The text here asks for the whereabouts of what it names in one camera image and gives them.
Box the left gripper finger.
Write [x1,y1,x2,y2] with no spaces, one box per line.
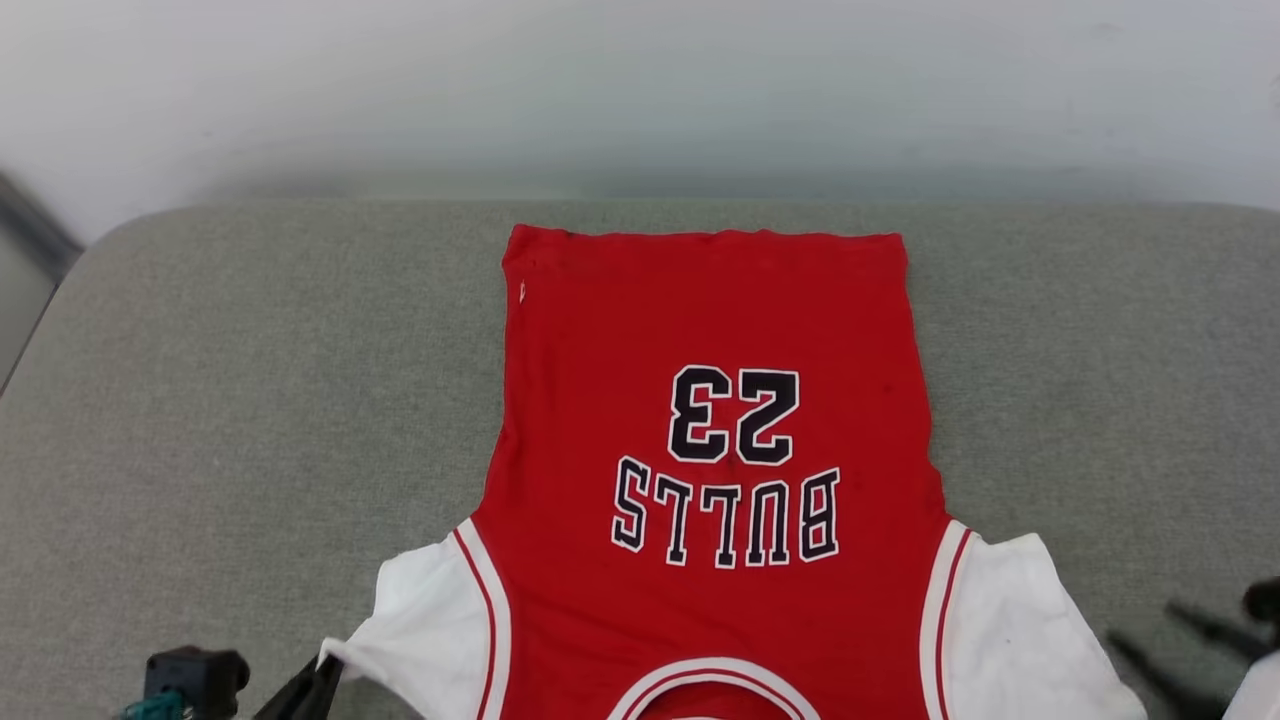
[250,660,323,720]
[292,658,344,720]

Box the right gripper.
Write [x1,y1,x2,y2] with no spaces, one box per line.
[1105,578,1280,720]

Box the red white basketball jersey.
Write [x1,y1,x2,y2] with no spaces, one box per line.
[320,222,1149,720]

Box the dark grey skirting strip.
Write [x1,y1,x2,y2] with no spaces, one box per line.
[0,170,86,286]

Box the teal camera cable connector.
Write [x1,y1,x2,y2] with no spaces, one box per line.
[120,688,189,720]

